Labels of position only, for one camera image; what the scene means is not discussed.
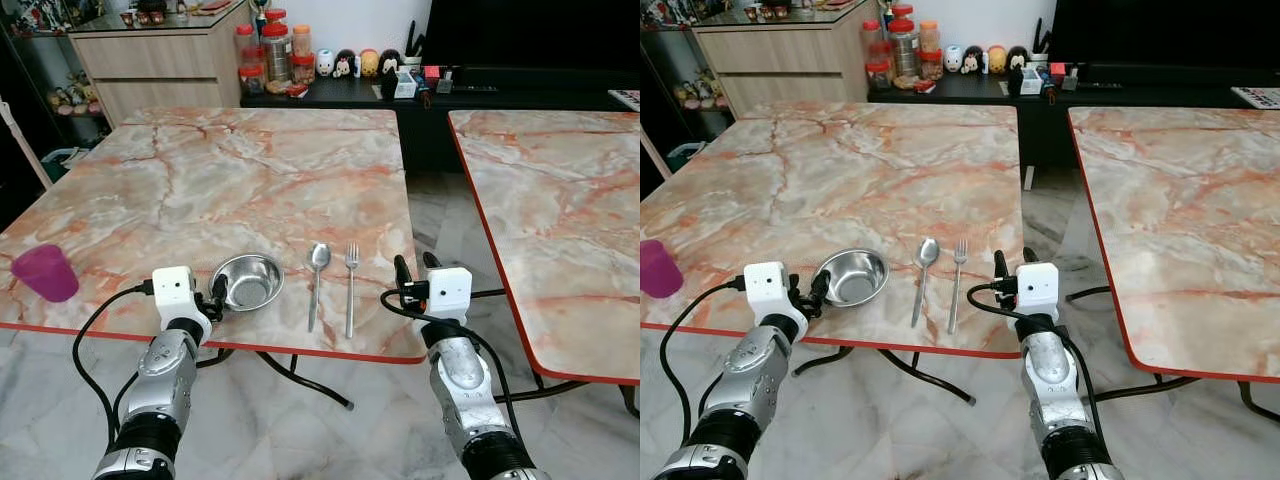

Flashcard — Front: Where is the stainless steel bowl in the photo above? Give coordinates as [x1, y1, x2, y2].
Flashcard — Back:
[815, 248, 891, 308]
[209, 253, 286, 312]

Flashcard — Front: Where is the stainless steel fork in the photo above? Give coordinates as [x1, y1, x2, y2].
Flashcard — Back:
[344, 243, 360, 340]
[947, 238, 969, 335]

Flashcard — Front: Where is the stainless steel spoon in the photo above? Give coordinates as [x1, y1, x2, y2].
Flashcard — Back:
[306, 241, 332, 334]
[911, 237, 942, 329]

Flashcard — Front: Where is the marble-pattern folding table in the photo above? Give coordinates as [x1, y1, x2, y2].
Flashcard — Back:
[447, 109, 641, 386]
[0, 107, 428, 365]
[640, 102, 1025, 359]
[1067, 106, 1280, 384]

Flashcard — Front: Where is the purple plastic cup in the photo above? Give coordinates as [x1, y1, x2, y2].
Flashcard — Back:
[11, 244, 80, 303]
[640, 238, 685, 299]

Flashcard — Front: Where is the green plastic bin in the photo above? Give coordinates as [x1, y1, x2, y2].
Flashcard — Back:
[668, 142, 708, 174]
[45, 147, 93, 183]

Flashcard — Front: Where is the light wooden drawer cabinet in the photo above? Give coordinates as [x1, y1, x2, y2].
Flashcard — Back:
[692, 0, 869, 119]
[68, 3, 251, 126]

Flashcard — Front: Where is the tall jar with red lid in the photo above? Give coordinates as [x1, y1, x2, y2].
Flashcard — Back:
[889, 18, 920, 85]
[261, 22, 292, 89]

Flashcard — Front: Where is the black television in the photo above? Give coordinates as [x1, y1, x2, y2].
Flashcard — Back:
[1048, 0, 1280, 69]
[420, 0, 641, 71]

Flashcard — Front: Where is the dark glass display shelf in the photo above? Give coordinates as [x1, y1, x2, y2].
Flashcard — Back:
[640, 0, 743, 119]
[0, 0, 113, 143]

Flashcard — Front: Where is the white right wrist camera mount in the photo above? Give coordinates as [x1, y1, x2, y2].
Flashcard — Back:
[1016, 262, 1060, 319]
[427, 266, 473, 323]

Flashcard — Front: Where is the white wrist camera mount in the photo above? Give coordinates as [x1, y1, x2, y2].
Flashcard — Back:
[427, 266, 473, 323]
[151, 266, 213, 346]
[1016, 262, 1060, 319]
[743, 261, 809, 343]

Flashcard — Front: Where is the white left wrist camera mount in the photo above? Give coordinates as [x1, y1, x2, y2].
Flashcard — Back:
[743, 261, 809, 343]
[151, 266, 213, 346]

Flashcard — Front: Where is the wooden broom handle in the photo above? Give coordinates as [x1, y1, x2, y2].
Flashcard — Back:
[0, 95, 51, 189]
[640, 130, 673, 183]

